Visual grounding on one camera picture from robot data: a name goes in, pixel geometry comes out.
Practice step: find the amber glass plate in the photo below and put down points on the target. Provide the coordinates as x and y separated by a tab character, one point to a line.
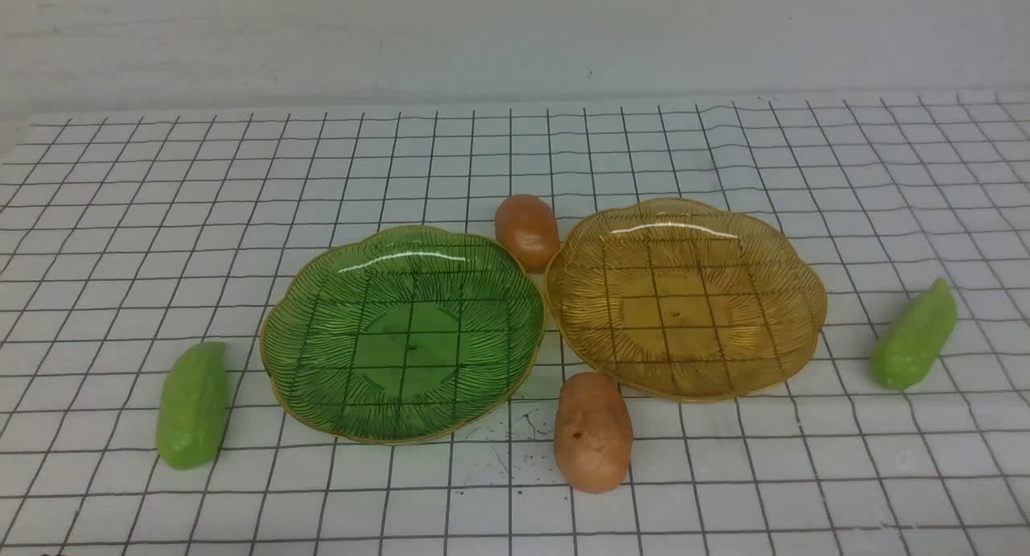
685	301

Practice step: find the green glass plate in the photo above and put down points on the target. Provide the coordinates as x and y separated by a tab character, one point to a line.
404	336

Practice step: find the small brown potato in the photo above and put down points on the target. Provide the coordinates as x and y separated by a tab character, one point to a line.
527	227

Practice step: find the large brown potato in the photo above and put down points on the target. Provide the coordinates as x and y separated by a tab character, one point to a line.
593	434

